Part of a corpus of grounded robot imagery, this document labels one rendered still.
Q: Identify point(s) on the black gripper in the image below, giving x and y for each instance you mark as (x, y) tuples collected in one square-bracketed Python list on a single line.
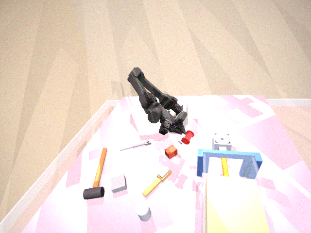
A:
[(177, 122)]

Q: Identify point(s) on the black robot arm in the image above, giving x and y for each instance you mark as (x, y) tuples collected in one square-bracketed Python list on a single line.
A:
[(149, 103)]

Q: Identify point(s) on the mallet with dark grey head and wooden handle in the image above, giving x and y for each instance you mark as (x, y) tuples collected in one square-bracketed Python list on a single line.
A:
[(96, 192)]

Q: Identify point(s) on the grey cylinder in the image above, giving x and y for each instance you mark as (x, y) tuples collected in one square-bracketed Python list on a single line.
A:
[(143, 211)]

